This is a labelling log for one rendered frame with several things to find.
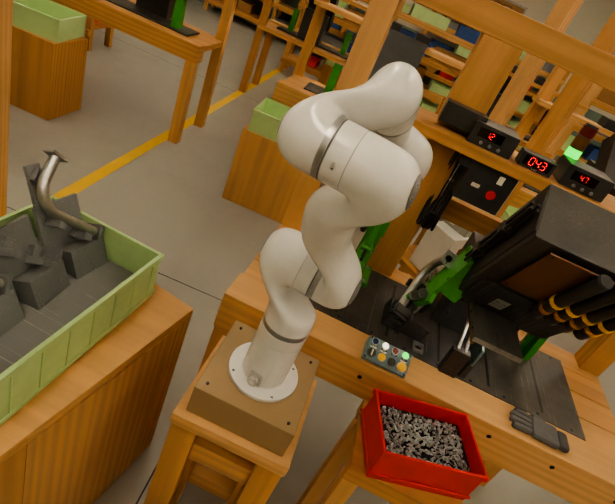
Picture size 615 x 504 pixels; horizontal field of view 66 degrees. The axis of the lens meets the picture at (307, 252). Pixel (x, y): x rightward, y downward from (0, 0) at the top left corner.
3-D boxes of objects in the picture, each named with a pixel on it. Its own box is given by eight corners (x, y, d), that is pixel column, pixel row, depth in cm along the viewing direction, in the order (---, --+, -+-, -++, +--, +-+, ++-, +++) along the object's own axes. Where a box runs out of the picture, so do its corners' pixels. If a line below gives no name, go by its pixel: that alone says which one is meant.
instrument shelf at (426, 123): (650, 242, 157) (659, 232, 155) (406, 128, 161) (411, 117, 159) (626, 214, 178) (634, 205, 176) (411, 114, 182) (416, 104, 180)
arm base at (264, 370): (275, 416, 115) (301, 369, 105) (213, 372, 118) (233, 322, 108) (308, 371, 130) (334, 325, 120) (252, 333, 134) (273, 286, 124)
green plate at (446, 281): (443, 314, 160) (491, 276, 150) (425, 299, 160) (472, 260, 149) (443, 296, 170) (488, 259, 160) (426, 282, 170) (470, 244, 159)
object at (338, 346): (624, 529, 152) (658, 506, 145) (212, 325, 159) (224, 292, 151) (611, 491, 164) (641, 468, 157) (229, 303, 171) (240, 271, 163)
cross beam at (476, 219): (621, 303, 190) (636, 286, 185) (331, 166, 196) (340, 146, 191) (617, 296, 194) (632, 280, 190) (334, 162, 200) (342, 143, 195)
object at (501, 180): (495, 216, 168) (519, 180, 160) (451, 196, 168) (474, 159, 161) (492, 204, 178) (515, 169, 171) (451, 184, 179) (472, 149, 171)
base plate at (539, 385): (582, 444, 159) (586, 440, 158) (290, 301, 163) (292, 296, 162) (557, 363, 195) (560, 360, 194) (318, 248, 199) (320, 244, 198)
